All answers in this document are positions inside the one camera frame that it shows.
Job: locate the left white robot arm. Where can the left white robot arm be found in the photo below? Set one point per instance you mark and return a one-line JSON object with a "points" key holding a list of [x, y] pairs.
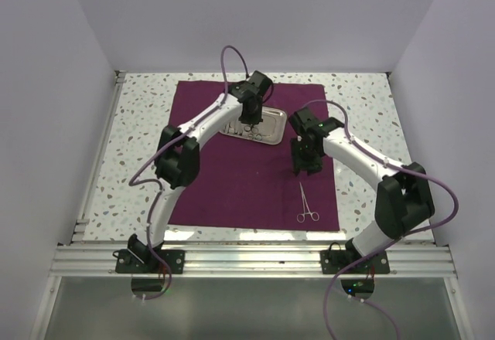
{"points": [[177, 164]]}

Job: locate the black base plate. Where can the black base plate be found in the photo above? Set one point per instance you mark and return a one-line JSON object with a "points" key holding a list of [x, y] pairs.
{"points": [[383, 264], [174, 262]]}

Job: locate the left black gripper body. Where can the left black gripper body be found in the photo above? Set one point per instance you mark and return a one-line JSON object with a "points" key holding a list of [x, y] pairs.
{"points": [[254, 117]]}

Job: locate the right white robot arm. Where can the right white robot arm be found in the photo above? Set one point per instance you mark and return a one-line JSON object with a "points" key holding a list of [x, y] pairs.
{"points": [[403, 196]]}

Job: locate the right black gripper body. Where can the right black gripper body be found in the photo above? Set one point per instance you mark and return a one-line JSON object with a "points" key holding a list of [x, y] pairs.
{"points": [[304, 159]]}

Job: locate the purple cloth wrap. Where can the purple cloth wrap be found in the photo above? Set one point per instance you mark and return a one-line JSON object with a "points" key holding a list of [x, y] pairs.
{"points": [[244, 184]]}

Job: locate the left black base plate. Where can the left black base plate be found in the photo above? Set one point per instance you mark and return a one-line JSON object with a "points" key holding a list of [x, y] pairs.
{"points": [[174, 262]]}

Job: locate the steel hemostat forceps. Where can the steel hemostat forceps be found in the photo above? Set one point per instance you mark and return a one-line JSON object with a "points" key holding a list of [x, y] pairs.
{"points": [[306, 212]]}

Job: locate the long steel scissors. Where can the long steel scissors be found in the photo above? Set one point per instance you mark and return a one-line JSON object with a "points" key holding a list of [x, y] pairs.
{"points": [[253, 133]]}

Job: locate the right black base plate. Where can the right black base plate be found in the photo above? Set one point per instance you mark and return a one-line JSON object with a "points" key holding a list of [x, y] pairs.
{"points": [[383, 264]]}

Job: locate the steel instrument tray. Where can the steel instrument tray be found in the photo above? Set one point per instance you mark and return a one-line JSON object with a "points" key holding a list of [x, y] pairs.
{"points": [[272, 127]]}

